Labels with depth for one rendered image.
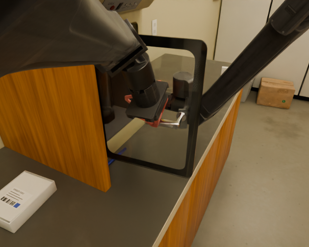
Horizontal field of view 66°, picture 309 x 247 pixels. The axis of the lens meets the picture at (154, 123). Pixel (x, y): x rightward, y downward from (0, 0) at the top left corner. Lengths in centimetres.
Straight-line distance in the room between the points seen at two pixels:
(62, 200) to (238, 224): 140
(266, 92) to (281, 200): 166
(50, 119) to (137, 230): 39
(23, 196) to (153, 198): 37
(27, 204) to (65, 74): 37
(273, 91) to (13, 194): 313
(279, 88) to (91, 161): 298
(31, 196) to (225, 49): 336
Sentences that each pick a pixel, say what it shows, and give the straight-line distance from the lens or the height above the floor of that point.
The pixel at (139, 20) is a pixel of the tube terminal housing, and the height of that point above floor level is 137.
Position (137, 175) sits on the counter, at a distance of 81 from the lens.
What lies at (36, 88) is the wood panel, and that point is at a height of 125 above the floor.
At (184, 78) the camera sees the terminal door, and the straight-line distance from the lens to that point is 56.
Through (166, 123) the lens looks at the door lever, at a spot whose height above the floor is 120.
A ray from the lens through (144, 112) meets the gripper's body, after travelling 49.
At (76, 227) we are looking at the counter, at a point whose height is 94.
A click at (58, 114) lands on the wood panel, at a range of 70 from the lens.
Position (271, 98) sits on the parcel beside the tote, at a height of 13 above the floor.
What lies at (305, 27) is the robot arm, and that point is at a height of 143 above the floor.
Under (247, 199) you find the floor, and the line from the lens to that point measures 209.
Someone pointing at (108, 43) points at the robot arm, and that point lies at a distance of 19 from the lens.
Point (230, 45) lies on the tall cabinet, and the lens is 372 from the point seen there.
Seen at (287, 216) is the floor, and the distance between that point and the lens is 210.
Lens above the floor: 151
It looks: 32 degrees down
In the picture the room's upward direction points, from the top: straight up
